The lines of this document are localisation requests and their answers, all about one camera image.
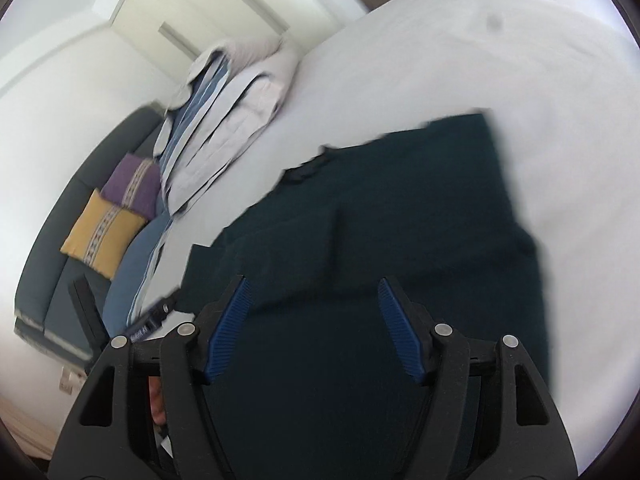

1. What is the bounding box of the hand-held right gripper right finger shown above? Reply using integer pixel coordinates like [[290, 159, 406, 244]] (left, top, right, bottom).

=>
[[377, 276, 581, 480]]

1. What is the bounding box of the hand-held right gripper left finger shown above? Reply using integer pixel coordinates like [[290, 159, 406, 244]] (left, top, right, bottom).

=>
[[47, 274, 252, 480]]

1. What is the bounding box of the dark teal knit sweater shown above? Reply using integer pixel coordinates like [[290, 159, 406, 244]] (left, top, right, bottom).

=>
[[177, 112, 551, 480]]

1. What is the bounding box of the black flat object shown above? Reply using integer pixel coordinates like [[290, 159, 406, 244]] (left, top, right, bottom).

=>
[[69, 275, 110, 356]]

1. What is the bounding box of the blue striped bedding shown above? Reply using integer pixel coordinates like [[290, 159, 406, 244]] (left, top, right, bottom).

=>
[[102, 55, 233, 333]]

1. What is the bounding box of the yellow patterned cushion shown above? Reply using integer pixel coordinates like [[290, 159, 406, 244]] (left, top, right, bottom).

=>
[[60, 189, 148, 280]]

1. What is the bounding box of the purple patterned cushion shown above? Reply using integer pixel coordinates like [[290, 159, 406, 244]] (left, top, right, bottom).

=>
[[101, 154, 162, 221]]

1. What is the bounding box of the grey sofa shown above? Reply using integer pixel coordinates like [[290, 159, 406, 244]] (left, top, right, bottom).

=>
[[14, 106, 168, 363]]

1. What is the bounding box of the white folded duvet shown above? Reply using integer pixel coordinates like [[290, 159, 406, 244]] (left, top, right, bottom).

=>
[[162, 35, 301, 216]]

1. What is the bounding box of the bed with white sheet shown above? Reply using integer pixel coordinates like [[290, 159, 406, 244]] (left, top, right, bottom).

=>
[[160, 0, 640, 461]]

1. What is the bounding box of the cream wardrobe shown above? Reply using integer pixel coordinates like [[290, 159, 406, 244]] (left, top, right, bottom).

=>
[[87, 0, 371, 106]]

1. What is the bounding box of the white wall socket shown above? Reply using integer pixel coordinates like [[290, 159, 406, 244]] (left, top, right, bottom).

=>
[[59, 367, 85, 395]]

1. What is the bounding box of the short silver wardrobe handle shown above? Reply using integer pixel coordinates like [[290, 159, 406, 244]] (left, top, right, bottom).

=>
[[159, 21, 201, 59]]

